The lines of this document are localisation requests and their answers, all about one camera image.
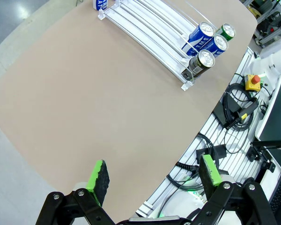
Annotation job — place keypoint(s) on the yellow emergency stop button box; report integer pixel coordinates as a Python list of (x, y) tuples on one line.
[(253, 83)]

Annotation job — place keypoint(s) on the black camera bracket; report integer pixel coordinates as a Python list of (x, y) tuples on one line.
[(271, 143)]

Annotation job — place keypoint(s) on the small black box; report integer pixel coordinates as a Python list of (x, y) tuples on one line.
[(219, 151)]

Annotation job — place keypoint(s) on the black power adapter brick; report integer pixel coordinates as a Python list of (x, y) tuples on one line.
[(219, 114)]

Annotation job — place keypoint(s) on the black Pepsi can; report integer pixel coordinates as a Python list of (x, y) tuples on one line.
[(199, 64)]

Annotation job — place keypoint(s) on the aluminium frame equipment cart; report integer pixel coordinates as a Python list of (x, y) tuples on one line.
[(271, 28)]

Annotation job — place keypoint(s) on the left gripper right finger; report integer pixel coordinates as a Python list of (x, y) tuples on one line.
[(229, 206)]

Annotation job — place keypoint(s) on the blue Pocari Sweat can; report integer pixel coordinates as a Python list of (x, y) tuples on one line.
[(219, 45), (100, 4), (197, 37)]

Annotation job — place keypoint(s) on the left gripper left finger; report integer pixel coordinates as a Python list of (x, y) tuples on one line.
[(84, 206)]

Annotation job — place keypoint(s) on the green Chilsung cider can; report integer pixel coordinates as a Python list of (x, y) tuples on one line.
[(228, 31)]

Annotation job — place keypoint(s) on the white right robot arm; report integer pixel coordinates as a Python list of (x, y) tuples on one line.
[(271, 62)]

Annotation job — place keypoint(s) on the white can dispenser rack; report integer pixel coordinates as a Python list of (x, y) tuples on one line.
[(142, 25)]

